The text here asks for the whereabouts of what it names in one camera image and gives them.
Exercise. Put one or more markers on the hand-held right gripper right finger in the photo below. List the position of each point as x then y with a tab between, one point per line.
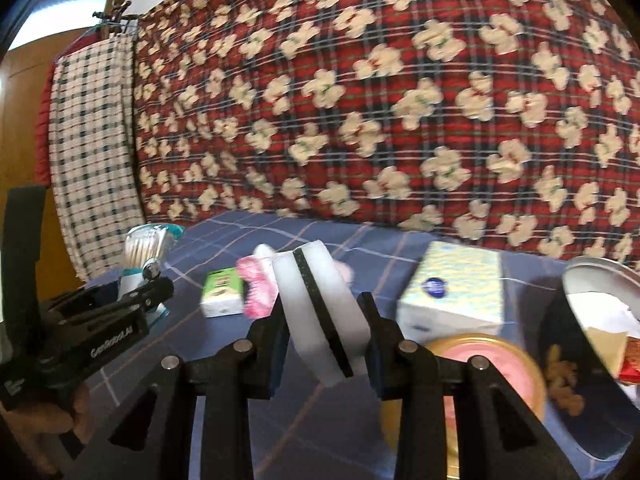
376	370

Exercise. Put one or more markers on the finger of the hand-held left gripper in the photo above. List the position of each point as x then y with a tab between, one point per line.
125	300

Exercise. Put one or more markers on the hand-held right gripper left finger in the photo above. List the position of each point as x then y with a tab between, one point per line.
280	360

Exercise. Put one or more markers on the white sponge black stripe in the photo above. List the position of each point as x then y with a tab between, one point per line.
307	330

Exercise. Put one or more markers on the cotton swab container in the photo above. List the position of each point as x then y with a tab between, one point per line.
142	247

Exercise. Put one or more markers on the round blue cookie tin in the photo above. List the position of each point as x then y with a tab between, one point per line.
565	410

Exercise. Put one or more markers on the red snack packet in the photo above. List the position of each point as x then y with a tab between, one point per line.
631	360

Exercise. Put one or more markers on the person's left hand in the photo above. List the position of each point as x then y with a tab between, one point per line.
35	425

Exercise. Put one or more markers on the bright pink fuzzy cloth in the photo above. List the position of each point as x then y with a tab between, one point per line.
255	285

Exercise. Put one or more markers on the green tissue packet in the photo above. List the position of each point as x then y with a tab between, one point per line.
220	292

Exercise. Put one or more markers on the blue plaid bedsheet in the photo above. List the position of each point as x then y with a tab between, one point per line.
200	245

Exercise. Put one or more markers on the floral tissue pack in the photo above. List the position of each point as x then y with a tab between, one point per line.
450	290

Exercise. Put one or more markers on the gold round tin pink lid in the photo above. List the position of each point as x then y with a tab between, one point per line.
520	375

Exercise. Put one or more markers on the white green checked cloth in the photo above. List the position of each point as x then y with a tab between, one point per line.
90	160

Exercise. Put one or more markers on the wooden wardrobe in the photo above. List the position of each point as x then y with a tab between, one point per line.
25	135

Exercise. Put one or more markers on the red quilted cloth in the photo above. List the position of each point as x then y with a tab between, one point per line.
42	110

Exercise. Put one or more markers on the dark metal hanger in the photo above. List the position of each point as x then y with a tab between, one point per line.
115	10

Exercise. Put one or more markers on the red plaid bear print blanket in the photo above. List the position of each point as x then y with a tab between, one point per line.
400	60

